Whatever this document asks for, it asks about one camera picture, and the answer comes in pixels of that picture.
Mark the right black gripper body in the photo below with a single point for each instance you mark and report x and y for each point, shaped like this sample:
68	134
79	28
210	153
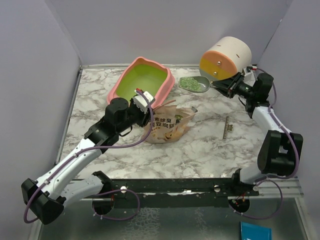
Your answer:
238	87

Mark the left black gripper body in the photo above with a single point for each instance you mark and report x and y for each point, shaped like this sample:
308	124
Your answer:
136	116

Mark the grey metal scoop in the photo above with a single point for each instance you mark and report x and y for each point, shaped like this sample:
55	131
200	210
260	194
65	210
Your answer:
203	81

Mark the peach cat litter bag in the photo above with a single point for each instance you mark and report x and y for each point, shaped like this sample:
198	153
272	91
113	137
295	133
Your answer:
170	123

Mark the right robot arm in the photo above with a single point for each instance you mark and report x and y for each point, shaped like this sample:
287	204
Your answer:
279	156

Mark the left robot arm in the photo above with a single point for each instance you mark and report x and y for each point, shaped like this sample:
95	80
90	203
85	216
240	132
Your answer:
49	194

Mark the green cat litter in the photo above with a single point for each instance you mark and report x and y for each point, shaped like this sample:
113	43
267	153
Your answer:
189	83

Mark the pink green litter box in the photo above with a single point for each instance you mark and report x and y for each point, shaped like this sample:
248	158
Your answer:
146	75

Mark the round cream drawer cabinet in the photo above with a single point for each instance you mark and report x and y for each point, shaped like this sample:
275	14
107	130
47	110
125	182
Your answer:
225	59

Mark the blue card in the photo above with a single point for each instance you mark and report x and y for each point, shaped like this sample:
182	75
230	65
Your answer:
254	232

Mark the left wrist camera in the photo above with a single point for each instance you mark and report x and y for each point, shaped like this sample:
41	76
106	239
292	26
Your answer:
143	99

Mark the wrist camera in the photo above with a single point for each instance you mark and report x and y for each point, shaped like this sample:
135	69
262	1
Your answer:
143	99
249	73

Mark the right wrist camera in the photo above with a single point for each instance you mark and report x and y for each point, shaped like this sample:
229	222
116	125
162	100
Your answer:
249	73

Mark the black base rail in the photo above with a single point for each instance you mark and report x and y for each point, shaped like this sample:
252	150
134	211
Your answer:
174	192

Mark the aluminium extrusion rail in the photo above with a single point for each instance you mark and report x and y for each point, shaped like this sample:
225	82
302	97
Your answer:
290	188

